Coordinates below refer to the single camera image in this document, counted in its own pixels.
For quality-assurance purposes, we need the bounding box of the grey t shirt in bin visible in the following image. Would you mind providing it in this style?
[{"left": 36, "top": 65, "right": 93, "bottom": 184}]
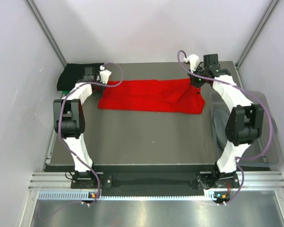
[{"left": 213, "top": 105, "right": 230, "bottom": 156}]

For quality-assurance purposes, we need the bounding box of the right corner aluminium post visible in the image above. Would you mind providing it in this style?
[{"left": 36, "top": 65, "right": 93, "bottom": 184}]
[{"left": 235, "top": 0, "right": 281, "bottom": 70}]

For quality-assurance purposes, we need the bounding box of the folded black t shirt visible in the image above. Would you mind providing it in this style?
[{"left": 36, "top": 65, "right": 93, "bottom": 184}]
[{"left": 56, "top": 63, "right": 104, "bottom": 91}]

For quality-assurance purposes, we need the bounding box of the left corner aluminium post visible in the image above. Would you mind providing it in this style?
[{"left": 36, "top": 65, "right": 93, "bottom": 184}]
[{"left": 24, "top": 0, "right": 67, "bottom": 67}]

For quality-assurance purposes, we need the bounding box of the aluminium frame rail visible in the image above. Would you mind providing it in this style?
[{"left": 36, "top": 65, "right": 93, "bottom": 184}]
[{"left": 28, "top": 171, "right": 284, "bottom": 191}]

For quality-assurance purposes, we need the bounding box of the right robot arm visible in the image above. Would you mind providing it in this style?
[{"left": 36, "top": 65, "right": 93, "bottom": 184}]
[{"left": 184, "top": 54, "right": 264, "bottom": 189}]

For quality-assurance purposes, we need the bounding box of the red t shirt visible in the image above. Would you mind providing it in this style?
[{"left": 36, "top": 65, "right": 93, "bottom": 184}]
[{"left": 98, "top": 79, "right": 205, "bottom": 114}]

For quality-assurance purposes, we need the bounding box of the clear plastic bin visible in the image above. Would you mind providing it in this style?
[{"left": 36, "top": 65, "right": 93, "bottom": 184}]
[{"left": 209, "top": 91, "right": 284, "bottom": 167}]

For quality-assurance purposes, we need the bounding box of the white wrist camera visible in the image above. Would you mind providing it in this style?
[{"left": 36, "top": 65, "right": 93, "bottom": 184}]
[
  {"left": 97, "top": 66, "right": 112, "bottom": 85},
  {"left": 184, "top": 54, "right": 201, "bottom": 73}
]

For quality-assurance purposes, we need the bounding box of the grey slotted cable duct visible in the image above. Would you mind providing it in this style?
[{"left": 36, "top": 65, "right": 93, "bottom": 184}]
[{"left": 38, "top": 191, "right": 217, "bottom": 201}]

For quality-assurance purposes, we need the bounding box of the corner aluminium post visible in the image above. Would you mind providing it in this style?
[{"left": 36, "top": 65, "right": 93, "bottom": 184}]
[
  {"left": 235, "top": 0, "right": 281, "bottom": 70},
  {"left": 24, "top": 0, "right": 67, "bottom": 67}
]

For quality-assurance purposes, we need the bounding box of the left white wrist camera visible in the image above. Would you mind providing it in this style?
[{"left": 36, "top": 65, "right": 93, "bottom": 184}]
[{"left": 97, "top": 66, "right": 112, "bottom": 85}]

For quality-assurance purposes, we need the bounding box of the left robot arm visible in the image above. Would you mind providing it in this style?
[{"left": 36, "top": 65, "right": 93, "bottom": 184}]
[{"left": 53, "top": 65, "right": 112, "bottom": 188}]

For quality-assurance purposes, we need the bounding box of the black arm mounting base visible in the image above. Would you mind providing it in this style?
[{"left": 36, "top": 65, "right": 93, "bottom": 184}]
[{"left": 69, "top": 164, "right": 239, "bottom": 196}]

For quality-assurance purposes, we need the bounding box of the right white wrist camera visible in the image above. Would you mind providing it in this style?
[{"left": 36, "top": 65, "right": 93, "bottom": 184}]
[{"left": 184, "top": 54, "right": 201, "bottom": 73}]

